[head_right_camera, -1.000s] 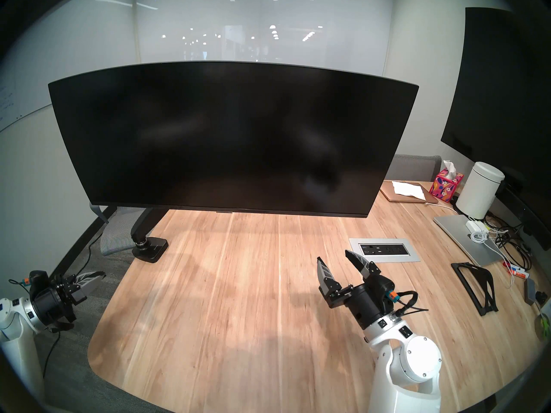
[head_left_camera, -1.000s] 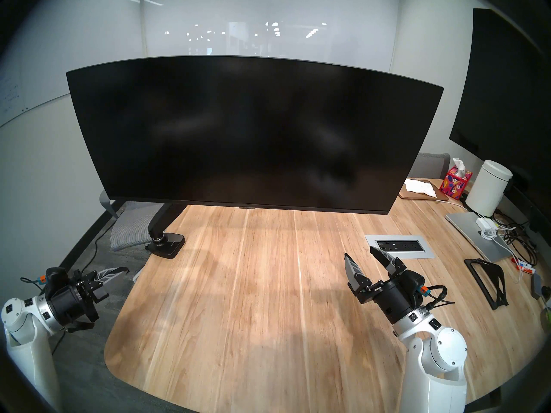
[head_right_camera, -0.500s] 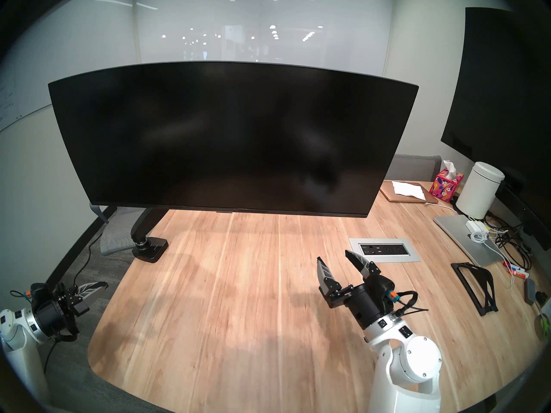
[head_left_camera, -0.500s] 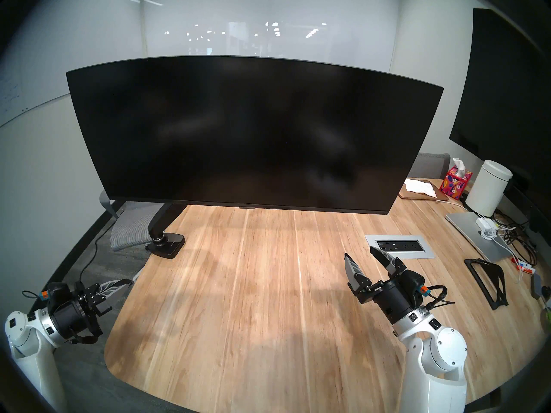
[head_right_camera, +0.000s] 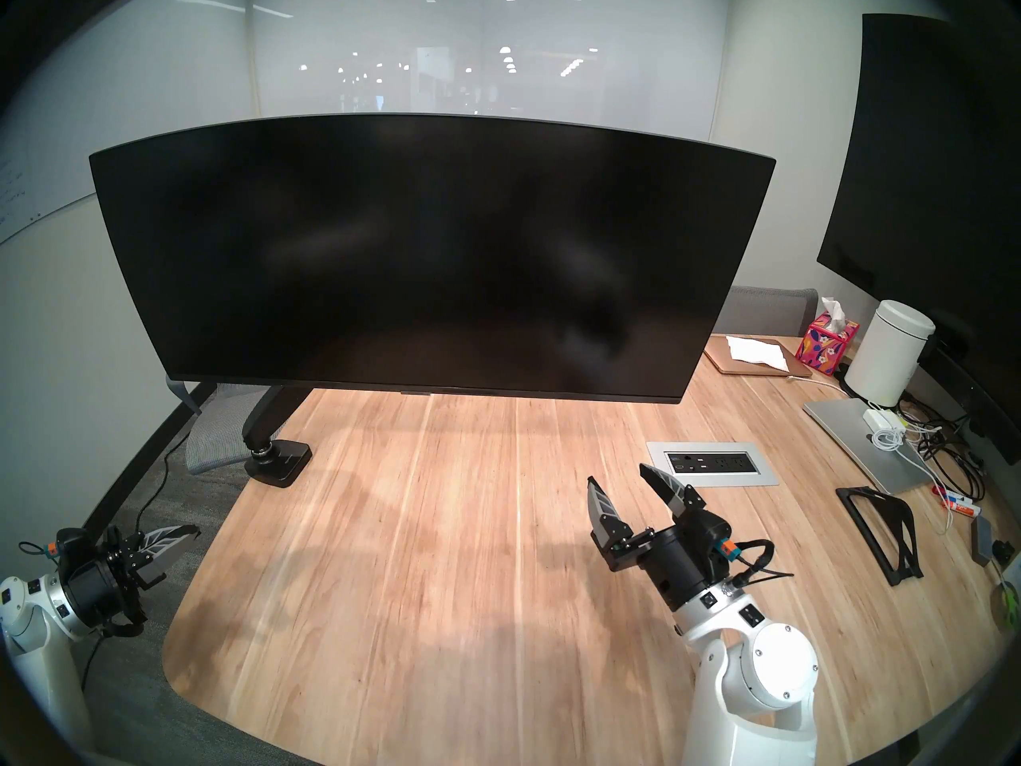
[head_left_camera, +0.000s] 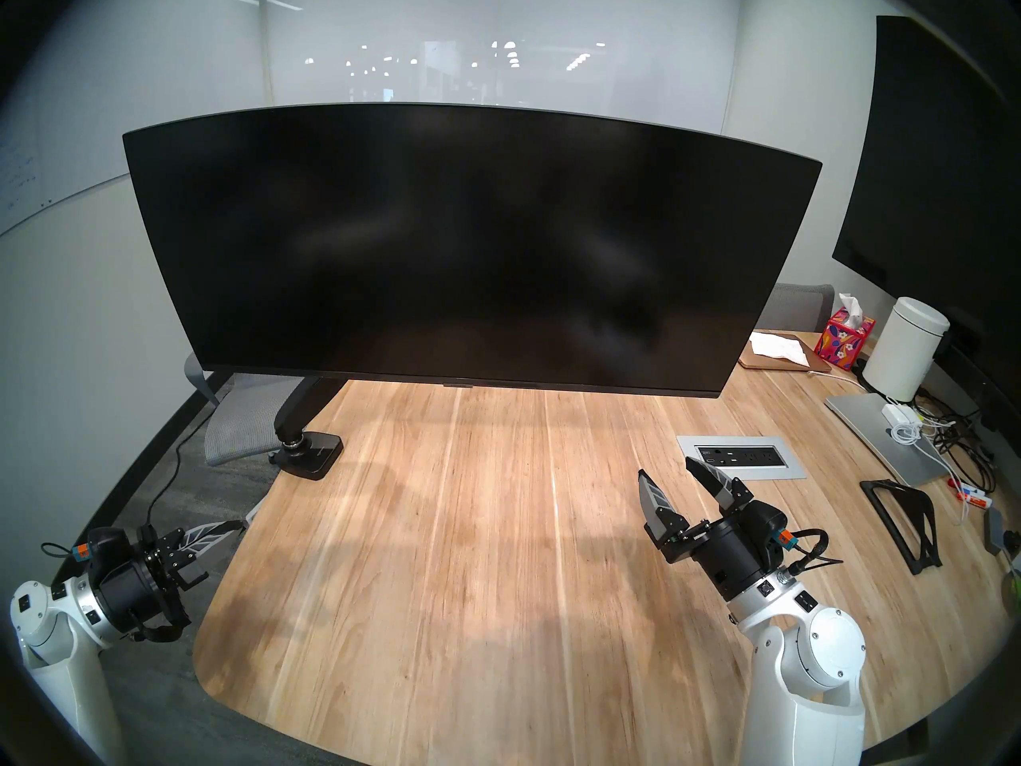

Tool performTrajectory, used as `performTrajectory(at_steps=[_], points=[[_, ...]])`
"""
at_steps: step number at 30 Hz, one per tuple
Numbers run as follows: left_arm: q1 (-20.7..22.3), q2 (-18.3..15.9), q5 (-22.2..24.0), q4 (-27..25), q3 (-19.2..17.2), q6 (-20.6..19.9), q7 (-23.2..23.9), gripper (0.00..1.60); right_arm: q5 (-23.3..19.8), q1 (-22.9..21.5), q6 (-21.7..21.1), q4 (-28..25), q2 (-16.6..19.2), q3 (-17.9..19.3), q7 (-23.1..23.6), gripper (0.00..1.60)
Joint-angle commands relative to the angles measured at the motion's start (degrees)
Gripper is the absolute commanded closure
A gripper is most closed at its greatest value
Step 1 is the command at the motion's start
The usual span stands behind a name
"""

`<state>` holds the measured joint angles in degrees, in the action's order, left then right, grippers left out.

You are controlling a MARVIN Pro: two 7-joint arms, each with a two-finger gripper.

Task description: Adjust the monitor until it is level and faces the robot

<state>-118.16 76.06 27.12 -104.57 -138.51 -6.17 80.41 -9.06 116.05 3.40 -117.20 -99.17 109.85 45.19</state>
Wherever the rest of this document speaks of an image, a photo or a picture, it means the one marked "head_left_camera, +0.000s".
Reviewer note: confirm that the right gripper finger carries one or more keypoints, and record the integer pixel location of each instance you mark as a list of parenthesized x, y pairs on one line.
[(658, 505), (722, 485)]

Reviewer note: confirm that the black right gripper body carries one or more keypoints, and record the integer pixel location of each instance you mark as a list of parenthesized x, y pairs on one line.
[(722, 557)]

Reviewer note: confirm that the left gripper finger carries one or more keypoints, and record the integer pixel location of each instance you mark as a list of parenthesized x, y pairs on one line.
[(211, 531), (199, 569)]

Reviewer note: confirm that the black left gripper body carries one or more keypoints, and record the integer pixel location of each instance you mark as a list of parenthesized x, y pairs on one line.
[(136, 585)]

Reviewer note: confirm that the black curved computer monitor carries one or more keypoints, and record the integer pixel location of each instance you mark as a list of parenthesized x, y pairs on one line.
[(471, 246)]

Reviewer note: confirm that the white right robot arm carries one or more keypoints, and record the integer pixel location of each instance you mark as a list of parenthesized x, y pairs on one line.
[(806, 677)]

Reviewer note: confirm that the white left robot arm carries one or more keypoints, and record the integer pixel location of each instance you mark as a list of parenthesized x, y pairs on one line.
[(56, 661)]

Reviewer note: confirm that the gray mesh office chair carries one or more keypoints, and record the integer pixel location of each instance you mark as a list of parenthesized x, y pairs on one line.
[(798, 306), (239, 429)]

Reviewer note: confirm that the silver table power outlet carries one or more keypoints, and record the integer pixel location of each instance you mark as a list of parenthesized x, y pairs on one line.
[(754, 461)]

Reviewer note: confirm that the brown leather desk mat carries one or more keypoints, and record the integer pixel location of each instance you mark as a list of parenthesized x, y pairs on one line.
[(798, 365)]

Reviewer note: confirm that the white paper napkin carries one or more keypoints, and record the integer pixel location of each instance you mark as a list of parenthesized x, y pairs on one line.
[(778, 346)]

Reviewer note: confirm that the silver closed laptop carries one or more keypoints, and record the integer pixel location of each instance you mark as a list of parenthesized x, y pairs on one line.
[(873, 437)]

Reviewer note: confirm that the colourful floral tissue box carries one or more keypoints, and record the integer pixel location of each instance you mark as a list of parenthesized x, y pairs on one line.
[(844, 341)]

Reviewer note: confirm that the white power adapter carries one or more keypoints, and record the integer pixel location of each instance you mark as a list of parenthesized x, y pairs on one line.
[(899, 415)]

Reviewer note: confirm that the black folding laptop stand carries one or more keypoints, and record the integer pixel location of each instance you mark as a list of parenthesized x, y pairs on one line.
[(925, 545)]

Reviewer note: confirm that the white cylindrical canister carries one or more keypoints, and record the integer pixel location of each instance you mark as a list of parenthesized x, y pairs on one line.
[(905, 349)]

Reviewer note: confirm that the orange and white marker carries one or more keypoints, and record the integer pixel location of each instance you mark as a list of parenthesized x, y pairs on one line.
[(971, 495)]

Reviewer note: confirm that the gray power adapter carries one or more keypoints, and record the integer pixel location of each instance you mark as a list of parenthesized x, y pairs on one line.
[(994, 529)]

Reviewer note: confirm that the small green object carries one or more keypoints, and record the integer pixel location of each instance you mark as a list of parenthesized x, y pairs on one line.
[(1013, 589)]

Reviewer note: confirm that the glass whiteboard with scribbles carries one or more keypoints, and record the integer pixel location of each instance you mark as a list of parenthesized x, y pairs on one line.
[(48, 134)]

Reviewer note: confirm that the large clean glass whiteboard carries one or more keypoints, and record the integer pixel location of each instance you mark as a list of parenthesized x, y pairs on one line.
[(494, 46)]

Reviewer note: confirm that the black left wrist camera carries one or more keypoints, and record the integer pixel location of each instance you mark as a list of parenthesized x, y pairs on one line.
[(104, 545)]

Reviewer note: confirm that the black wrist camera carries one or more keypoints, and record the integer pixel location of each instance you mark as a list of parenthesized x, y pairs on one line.
[(104, 545), (766, 525)]

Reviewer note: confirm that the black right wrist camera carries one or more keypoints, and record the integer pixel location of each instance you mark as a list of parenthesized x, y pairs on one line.
[(766, 525)]

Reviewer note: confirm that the large black wall television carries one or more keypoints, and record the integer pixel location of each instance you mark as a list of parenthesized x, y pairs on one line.
[(933, 174)]

